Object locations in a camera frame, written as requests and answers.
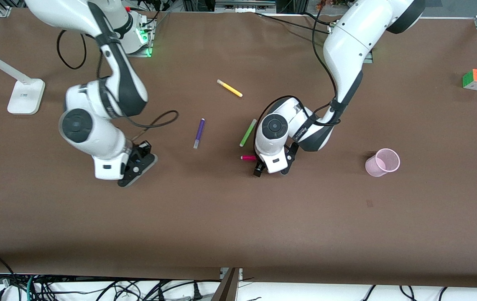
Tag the pink marker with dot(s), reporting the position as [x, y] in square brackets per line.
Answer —
[248, 158]

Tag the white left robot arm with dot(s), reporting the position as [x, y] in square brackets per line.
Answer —
[347, 42]

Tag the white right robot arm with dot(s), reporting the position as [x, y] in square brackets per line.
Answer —
[92, 133]

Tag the green marker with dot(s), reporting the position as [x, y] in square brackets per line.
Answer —
[248, 133]

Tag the purple marker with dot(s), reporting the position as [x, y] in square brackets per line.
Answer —
[199, 131]

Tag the yellow marker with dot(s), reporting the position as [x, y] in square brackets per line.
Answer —
[230, 88]

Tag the pink plastic cup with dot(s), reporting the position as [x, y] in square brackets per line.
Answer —
[374, 167]

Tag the white desk lamp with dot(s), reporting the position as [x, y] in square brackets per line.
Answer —
[25, 96]

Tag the dark table leg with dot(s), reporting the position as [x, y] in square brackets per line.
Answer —
[225, 290]

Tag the black power plug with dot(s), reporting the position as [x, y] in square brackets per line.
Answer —
[197, 292]

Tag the colourful puzzle cube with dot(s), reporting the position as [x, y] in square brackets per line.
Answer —
[475, 79]

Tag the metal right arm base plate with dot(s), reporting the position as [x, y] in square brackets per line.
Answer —
[148, 42]

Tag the aluminium frame bar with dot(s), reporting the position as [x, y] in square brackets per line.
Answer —
[244, 5]

